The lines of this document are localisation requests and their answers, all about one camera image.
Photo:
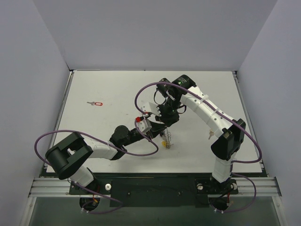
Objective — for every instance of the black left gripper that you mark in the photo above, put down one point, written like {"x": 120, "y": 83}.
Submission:
{"x": 154, "y": 129}

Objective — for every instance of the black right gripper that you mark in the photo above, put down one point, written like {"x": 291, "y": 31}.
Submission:
{"x": 170, "y": 117}

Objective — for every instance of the steel keyring disc with rings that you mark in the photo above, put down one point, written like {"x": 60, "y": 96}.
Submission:
{"x": 167, "y": 137}

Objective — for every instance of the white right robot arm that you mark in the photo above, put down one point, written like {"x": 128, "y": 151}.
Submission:
{"x": 185, "y": 93}

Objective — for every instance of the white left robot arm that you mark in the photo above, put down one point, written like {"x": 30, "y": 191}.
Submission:
{"x": 68, "y": 156}

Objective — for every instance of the red tag key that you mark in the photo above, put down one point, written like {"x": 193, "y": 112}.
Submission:
{"x": 95, "y": 103}

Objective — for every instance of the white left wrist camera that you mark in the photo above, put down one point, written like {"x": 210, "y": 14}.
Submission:
{"x": 143, "y": 124}

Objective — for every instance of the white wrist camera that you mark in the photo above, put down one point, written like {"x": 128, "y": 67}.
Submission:
{"x": 143, "y": 124}
{"x": 149, "y": 107}

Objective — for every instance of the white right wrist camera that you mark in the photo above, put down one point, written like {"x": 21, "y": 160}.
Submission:
{"x": 149, "y": 107}

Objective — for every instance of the aluminium frame rail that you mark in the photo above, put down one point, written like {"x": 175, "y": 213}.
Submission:
{"x": 53, "y": 187}

